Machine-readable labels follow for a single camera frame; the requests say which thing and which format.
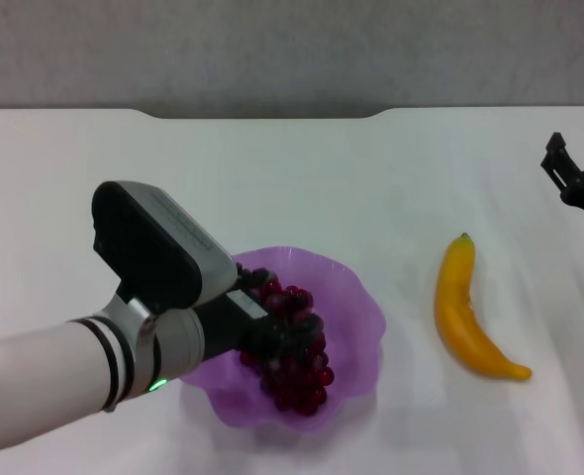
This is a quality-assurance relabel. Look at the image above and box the purple wavy plastic plate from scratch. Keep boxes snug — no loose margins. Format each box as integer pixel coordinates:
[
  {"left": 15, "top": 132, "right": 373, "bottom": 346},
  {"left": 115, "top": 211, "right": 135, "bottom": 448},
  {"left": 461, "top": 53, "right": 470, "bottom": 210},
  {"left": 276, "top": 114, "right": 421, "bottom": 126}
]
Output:
[{"left": 177, "top": 244, "right": 387, "bottom": 436}]

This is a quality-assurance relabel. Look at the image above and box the dark red grape bunch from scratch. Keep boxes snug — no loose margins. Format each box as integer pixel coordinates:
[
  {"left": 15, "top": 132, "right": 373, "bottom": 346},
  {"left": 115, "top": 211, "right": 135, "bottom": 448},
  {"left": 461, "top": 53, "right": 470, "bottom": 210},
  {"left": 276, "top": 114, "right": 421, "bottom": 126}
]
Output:
[{"left": 237, "top": 269, "right": 336, "bottom": 416}]

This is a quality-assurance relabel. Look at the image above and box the yellow banana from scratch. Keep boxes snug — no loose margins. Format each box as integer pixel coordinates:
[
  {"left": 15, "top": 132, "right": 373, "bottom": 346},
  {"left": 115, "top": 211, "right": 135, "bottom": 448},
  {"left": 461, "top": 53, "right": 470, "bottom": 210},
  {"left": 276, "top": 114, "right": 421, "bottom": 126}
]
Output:
[{"left": 434, "top": 232, "right": 534, "bottom": 381}]

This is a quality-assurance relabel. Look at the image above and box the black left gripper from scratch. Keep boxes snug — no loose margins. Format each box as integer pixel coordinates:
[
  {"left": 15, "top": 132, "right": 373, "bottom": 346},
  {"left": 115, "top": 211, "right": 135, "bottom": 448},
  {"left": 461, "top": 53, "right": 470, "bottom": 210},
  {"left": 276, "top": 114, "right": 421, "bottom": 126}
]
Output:
[{"left": 192, "top": 262, "right": 323, "bottom": 367}]

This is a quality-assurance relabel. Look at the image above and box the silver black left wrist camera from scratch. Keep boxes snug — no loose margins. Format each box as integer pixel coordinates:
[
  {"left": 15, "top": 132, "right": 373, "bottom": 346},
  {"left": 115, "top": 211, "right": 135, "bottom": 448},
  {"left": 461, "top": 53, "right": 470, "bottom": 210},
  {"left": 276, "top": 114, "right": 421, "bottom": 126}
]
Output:
[{"left": 91, "top": 180, "right": 240, "bottom": 317}]

